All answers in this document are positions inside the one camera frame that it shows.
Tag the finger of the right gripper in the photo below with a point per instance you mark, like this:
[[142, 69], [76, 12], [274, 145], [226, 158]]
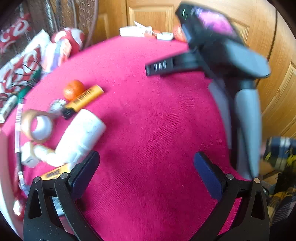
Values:
[[184, 62]]

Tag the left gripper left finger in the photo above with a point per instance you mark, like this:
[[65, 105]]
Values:
[[51, 212]]

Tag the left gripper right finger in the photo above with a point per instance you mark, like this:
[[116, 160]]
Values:
[[251, 221]]

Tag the small white medicine box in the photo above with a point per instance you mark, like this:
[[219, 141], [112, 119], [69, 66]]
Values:
[[28, 157]]

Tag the brown packing tape roll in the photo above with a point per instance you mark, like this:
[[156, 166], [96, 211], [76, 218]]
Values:
[[37, 125]]

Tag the orange tangerine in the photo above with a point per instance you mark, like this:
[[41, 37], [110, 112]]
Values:
[[73, 89]]

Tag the red apple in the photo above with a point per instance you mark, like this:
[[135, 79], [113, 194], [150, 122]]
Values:
[[179, 34]]

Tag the white stapler box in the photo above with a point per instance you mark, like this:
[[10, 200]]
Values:
[[138, 30]]

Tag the red table cloth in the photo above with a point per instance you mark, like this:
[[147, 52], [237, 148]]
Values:
[[146, 186]]

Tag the white power strip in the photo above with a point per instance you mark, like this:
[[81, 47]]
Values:
[[8, 107]]

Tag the red round cushion right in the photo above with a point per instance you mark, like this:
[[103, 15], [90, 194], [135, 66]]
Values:
[[75, 37]]

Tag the green cushion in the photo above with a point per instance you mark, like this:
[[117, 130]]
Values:
[[33, 81]]

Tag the red white cushion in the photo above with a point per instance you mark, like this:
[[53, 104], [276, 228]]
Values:
[[18, 71]]

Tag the wicker egg chair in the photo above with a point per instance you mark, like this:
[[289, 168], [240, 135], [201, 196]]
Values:
[[53, 16]]

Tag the small red white pillow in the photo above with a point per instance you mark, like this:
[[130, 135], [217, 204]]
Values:
[[15, 31]]

